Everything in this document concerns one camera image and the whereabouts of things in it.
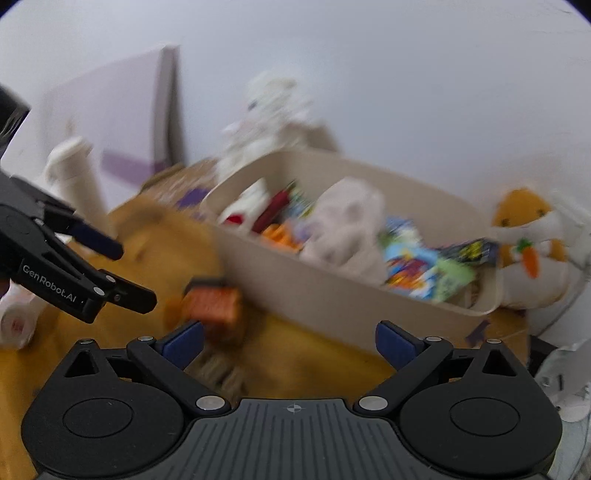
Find orange lid container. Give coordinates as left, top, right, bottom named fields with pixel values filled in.
left=163, top=277, right=246, bottom=344

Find green snack bag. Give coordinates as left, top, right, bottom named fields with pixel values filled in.
left=434, top=258, right=476, bottom=302

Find colourful blue snack pack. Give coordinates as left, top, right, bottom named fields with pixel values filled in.
left=380, top=216, right=438, bottom=300

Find black pink candy bar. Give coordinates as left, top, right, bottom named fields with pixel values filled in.
left=437, top=238, right=499, bottom=267

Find pink fluffy scrunchie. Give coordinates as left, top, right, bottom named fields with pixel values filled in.
left=300, top=177, right=388, bottom=286

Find orange scrunchie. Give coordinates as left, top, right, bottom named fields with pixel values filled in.
left=260, top=223, right=303, bottom=253

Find white thermos bottle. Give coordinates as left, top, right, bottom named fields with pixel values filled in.
left=45, top=137, right=117, bottom=238

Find white red headphones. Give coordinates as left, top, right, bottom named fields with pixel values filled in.
left=0, top=282, right=47, bottom=350

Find beige plastic storage bin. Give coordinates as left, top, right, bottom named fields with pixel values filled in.
left=201, top=150, right=503, bottom=352

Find purple white board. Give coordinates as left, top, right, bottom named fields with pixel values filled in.
left=1, top=45, right=177, bottom=210

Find brown floral tissue box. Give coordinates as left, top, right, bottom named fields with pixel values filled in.
left=140, top=158, right=217, bottom=215

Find orange hamster plush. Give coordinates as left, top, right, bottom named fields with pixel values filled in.
left=492, top=188, right=569, bottom=310

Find white plush bunny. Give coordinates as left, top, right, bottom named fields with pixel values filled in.
left=216, top=71, right=339, bottom=182

